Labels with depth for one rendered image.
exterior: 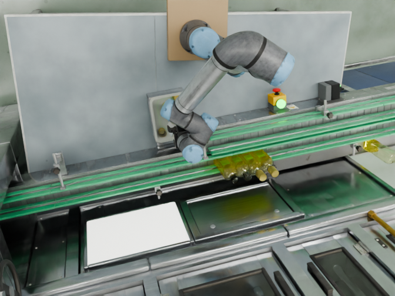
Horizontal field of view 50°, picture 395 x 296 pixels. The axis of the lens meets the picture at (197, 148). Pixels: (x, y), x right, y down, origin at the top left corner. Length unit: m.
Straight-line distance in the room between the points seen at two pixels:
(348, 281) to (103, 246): 0.93
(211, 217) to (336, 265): 0.54
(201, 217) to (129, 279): 0.43
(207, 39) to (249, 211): 0.74
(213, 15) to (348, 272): 1.18
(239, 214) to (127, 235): 0.48
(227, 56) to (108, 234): 0.91
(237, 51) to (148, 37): 0.69
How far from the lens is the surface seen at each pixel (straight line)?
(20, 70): 2.00
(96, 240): 1.84
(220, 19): 1.99
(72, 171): 2.04
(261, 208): 1.87
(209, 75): 1.45
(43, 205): 2.02
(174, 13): 1.95
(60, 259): 1.87
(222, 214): 1.86
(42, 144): 2.09
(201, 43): 1.75
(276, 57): 1.40
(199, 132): 1.63
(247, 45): 1.36
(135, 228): 1.85
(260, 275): 1.61
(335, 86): 2.25
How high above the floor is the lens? 2.69
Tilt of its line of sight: 64 degrees down
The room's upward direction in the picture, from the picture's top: 147 degrees clockwise
